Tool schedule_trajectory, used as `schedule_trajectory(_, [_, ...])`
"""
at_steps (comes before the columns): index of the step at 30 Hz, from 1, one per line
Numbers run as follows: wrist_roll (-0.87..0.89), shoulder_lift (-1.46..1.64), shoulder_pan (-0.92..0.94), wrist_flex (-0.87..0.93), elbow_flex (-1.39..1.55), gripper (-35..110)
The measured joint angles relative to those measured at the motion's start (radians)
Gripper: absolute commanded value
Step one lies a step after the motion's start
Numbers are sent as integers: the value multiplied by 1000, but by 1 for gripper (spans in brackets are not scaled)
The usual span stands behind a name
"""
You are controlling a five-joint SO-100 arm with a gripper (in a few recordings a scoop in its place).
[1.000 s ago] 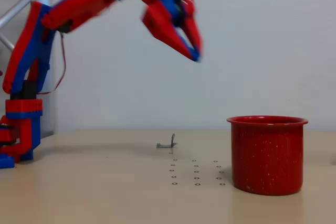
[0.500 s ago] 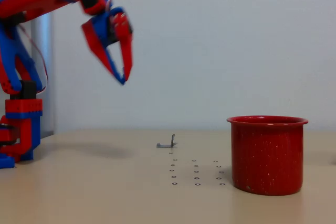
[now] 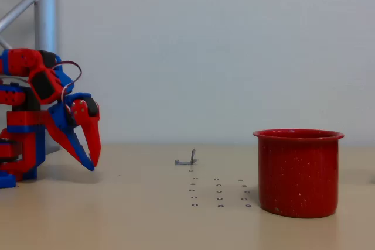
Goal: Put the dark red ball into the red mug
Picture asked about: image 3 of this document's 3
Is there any red enamel mug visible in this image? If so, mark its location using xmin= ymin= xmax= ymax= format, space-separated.
xmin=253 ymin=128 xmax=345 ymax=220

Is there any dark red arm cable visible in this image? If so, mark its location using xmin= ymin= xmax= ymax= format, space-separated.
xmin=0 ymin=74 xmax=28 ymax=87

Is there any dark red gripper servo cable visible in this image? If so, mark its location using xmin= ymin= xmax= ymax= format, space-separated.
xmin=52 ymin=60 xmax=83 ymax=108

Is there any silver metal tube frame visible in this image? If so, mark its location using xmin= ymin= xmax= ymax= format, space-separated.
xmin=0 ymin=0 xmax=61 ymax=157

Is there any small grey bent bracket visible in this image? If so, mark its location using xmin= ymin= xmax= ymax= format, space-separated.
xmin=174 ymin=149 xmax=199 ymax=166

